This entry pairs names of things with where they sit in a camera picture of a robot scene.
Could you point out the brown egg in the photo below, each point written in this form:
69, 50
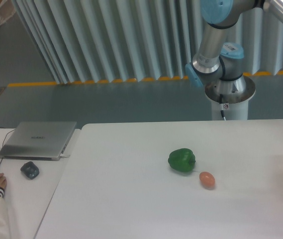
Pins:
207, 180

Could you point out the green bell pepper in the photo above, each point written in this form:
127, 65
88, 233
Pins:
182, 160

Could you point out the white folding partition screen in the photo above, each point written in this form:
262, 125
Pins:
95, 40

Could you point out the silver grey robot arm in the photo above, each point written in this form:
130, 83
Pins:
213, 44

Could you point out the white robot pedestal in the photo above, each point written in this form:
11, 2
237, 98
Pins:
230, 109

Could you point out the dark grey small case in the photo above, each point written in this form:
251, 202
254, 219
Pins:
30, 170

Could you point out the silver closed laptop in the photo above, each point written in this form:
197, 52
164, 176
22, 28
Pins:
38, 140

